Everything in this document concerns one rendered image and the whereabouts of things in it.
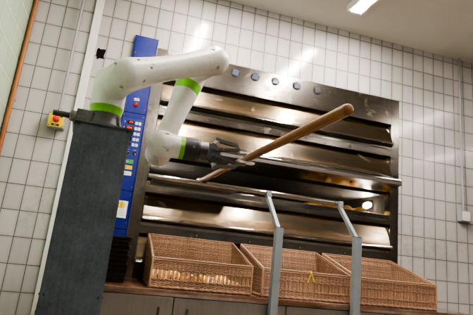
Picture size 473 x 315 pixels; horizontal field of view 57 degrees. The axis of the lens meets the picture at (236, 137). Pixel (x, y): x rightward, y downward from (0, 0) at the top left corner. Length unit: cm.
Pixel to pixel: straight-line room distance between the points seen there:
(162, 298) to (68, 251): 82
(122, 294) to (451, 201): 261
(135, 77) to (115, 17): 161
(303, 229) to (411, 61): 172
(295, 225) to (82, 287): 181
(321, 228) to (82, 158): 198
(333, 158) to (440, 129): 102
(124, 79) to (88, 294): 75
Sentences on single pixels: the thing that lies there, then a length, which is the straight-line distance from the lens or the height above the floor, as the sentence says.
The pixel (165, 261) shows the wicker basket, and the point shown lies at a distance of 235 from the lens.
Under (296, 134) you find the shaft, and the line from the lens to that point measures 129.
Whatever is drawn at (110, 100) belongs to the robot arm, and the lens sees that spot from 172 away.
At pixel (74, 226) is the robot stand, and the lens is 161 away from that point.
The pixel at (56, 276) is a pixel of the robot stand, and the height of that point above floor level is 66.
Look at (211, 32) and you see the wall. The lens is 323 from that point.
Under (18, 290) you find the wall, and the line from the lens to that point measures 287.
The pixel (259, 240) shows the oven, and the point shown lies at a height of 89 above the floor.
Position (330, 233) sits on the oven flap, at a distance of 319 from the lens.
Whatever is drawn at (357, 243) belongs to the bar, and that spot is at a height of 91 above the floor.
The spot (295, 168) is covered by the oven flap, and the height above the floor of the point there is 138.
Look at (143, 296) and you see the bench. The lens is 230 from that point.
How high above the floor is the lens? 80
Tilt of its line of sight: 15 degrees up
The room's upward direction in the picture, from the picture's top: 6 degrees clockwise
